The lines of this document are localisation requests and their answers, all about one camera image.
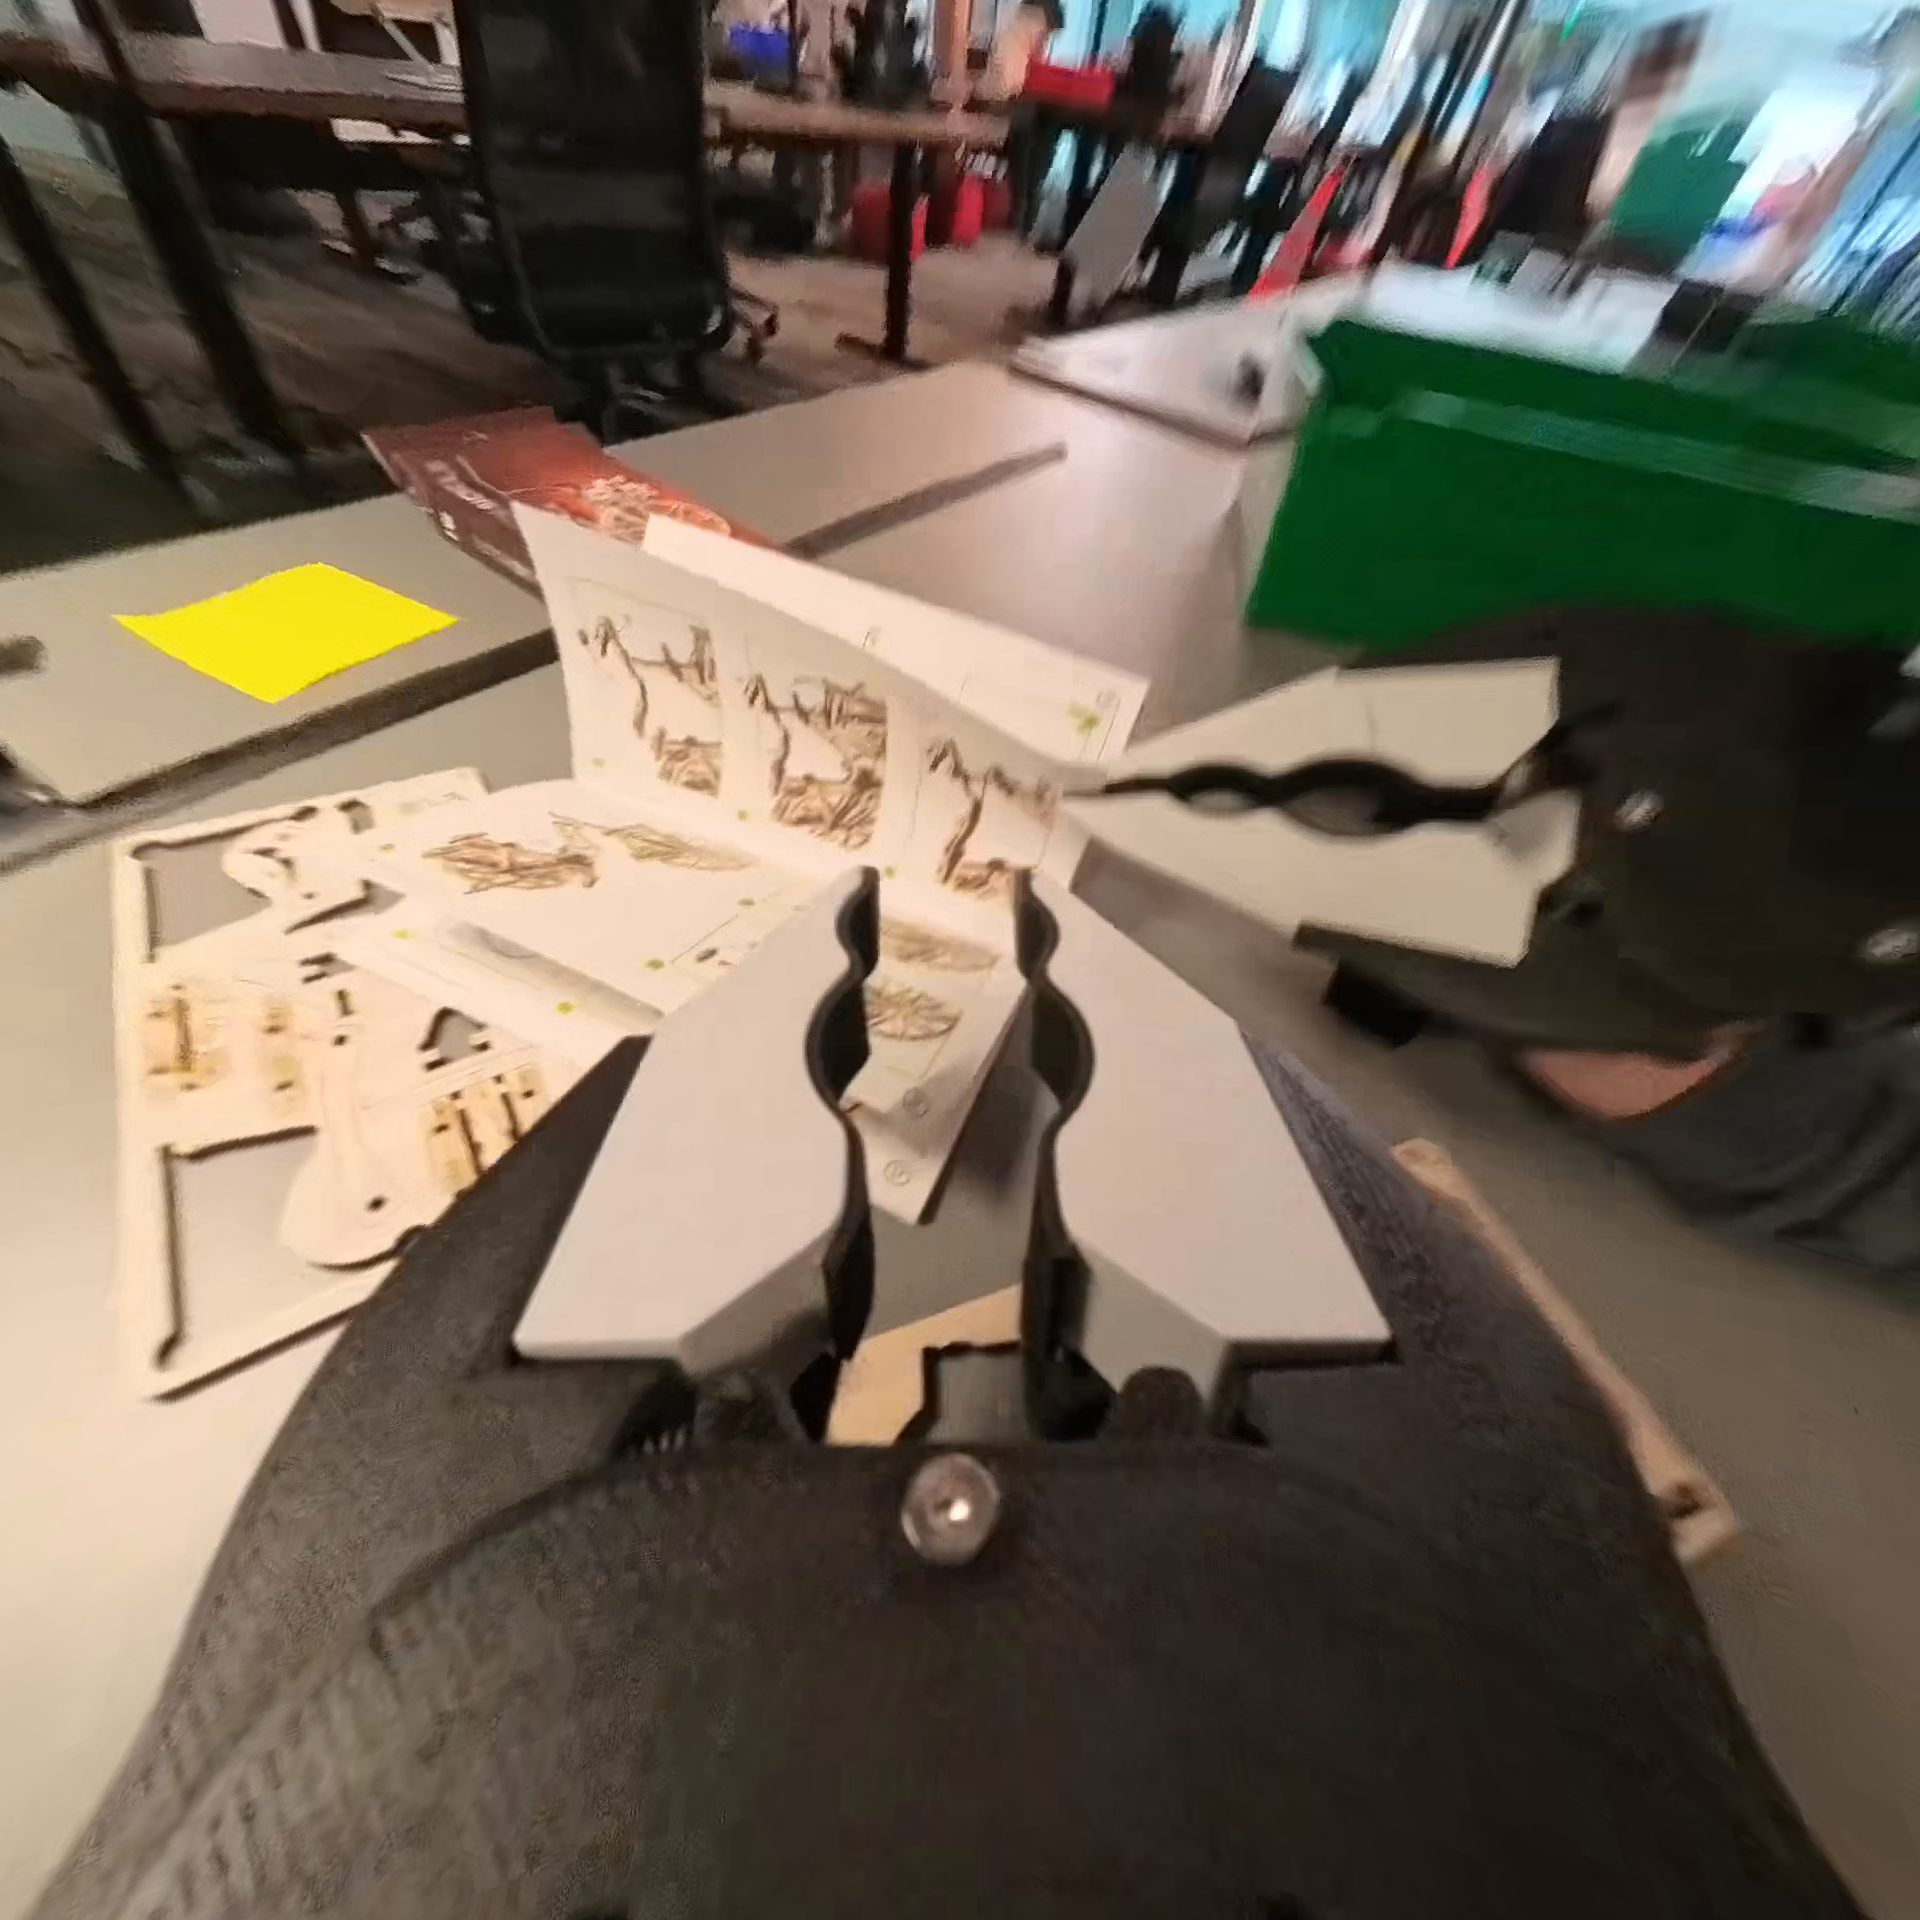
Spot wooden parts sheet small pieces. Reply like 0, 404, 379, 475
113, 767, 673, 1401

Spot wooden parts sheet large cutouts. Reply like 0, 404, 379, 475
825, 1135, 1742, 1565

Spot yellow sticky note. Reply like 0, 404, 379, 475
113, 563, 462, 703

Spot paper instruction booklet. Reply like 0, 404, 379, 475
323, 502, 1153, 1227

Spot person's right hand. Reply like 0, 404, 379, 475
1511, 1025, 1761, 1122

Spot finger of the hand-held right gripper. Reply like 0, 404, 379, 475
1100, 655, 1566, 801
1063, 786, 1586, 971

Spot dark wooden desk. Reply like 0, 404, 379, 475
0, 30, 1023, 373

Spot green plastic bin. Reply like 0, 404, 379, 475
1241, 310, 1920, 649

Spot brown product box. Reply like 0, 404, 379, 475
364, 406, 778, 597

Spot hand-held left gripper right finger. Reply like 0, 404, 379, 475
1012, 871, 1393, 1396

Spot orange traffic cone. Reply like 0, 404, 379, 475
1249, 163, 1355, 298

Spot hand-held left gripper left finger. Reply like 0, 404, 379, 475
511, 866, 882, 1396

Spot black office chair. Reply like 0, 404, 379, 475
449, 0, 783, 442

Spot person's right forearm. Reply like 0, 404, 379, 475
1591, 1013, 1920, 1281

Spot red storage bin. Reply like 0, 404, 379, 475
844, 169, 1010, 268

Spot grey leaning board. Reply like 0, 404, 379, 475
1054, 146, 1169, 314

